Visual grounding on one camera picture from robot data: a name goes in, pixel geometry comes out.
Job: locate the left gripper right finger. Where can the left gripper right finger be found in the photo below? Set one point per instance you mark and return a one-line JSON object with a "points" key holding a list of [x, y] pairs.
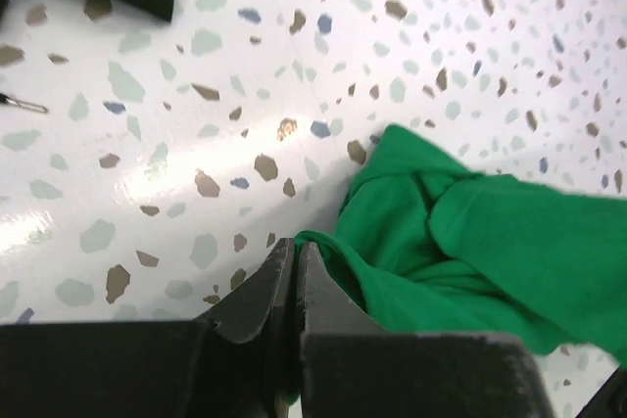
{"points": [[353, 367]]}

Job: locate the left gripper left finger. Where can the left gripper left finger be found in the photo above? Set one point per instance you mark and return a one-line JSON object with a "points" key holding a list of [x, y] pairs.
{"points": [[230, 361]]}

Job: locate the green t shirt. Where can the green t shirt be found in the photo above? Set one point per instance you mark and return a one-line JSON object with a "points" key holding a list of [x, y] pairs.
{"points": [[425, 244]]}

